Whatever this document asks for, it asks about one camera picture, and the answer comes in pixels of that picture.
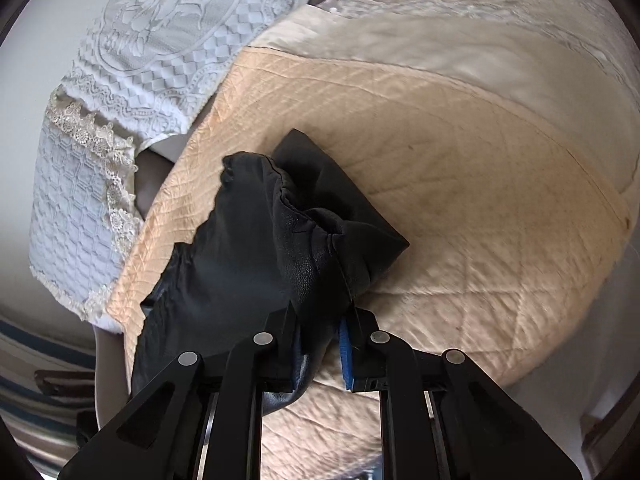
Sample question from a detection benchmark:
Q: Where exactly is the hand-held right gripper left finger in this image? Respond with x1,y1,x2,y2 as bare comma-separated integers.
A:
57,302,301,480

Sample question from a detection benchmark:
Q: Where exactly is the black leather jacket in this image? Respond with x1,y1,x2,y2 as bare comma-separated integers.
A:
131,129,411,416

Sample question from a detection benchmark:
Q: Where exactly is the dark wooden chair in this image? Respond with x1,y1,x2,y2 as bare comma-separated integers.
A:
34,367,98,448

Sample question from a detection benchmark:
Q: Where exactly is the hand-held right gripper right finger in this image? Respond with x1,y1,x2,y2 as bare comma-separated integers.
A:
339,307,583,480

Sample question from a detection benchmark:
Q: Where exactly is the blue quilted lace-trimmed cover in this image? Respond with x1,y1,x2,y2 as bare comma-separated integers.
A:
27,87,143,336

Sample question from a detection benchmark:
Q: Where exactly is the beige quilted mat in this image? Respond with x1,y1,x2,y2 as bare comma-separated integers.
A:
107,45,632,480

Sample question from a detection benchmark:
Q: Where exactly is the white embossed lace cover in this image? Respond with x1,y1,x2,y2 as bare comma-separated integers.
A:
50,0,331,153

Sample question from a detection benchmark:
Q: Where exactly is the grey sofa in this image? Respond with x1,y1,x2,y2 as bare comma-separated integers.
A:
0,0,401,411

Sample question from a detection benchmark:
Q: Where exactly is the white lace seat cover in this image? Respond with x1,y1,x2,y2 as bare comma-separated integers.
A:
250,0,640,241

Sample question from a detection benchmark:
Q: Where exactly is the blue striped curtain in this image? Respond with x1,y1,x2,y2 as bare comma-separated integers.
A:
0,320,98,466

